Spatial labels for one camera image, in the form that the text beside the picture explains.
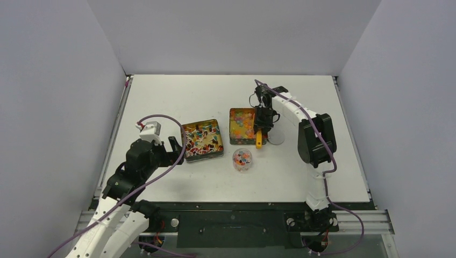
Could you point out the clear plastic round container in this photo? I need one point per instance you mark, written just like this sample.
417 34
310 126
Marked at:
242 159

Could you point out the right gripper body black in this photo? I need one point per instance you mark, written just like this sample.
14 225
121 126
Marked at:
261 119

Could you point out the orange plastic scoop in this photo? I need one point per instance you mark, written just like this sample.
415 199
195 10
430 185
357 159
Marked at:
258 139

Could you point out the tin box of lollipops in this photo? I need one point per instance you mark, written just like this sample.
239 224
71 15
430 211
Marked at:
203 141

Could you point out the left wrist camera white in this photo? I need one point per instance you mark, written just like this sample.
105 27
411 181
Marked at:
150 132

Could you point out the tin box of gummy candies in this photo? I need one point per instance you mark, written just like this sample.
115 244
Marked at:
241 122

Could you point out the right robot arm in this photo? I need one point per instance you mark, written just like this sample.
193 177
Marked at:
316 145

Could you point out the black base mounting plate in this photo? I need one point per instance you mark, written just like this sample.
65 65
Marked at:
243 225

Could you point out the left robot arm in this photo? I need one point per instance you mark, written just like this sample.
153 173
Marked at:
119 217

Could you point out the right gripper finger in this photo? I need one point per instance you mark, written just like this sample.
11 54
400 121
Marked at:
263 119
251 100

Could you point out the clear round lid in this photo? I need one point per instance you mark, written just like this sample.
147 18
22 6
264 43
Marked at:
276 137

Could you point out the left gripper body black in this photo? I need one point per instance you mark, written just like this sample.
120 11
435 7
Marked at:
161 157

